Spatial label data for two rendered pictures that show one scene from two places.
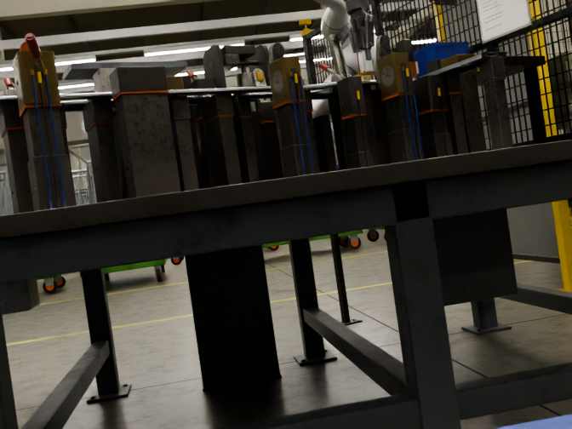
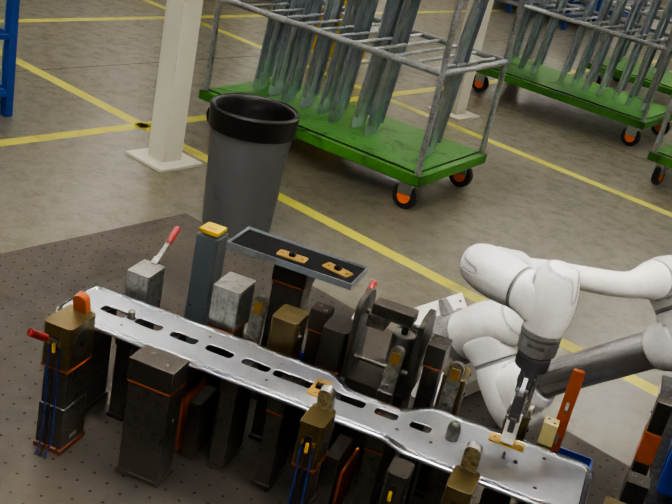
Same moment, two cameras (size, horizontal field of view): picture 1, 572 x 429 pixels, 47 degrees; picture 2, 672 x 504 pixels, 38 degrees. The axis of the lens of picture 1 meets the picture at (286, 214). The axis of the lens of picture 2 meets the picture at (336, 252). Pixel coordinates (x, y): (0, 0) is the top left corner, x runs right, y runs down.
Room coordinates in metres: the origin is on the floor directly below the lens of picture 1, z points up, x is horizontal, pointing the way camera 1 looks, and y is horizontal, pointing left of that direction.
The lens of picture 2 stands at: (0.43, -1.33, 2.26)
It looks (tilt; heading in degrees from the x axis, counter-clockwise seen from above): 24 degrees down; 44
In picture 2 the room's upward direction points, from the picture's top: 12 degrees clockwise
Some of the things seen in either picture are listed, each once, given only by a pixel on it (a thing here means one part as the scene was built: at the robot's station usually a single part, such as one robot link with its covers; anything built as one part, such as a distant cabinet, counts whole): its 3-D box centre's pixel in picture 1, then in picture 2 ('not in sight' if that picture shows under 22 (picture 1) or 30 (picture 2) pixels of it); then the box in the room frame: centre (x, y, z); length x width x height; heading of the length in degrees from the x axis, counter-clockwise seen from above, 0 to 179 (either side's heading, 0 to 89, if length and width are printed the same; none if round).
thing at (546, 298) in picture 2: not in sight; (547, 294); (2.14, -0.31, 1.42); 0.13 x 0.11 x 0.16; 92
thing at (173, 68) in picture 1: (126, 70); (297, 257); (2.11, 0.44, 1.16); 0.37 x 0.14 x 0.02; 118
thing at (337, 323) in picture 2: (208, 143); (328, 383); (2.10, 0.22, 0.89); 0.12 x 0.07 x 0.38; 28
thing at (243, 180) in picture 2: not in sight; (245, 167); (3.78, 2.76, 0.36); 0.50 x 0.50 x 0.73
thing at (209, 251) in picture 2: not in sight; (201, 302); (1.99, 0.67, 0.92); 0.08 x 0.08 x 0.44; 28
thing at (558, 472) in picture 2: (235, 94); (310, 388); (1.91, 0.10, 1.00); 1.38 x 0.22 x 0.02; 118
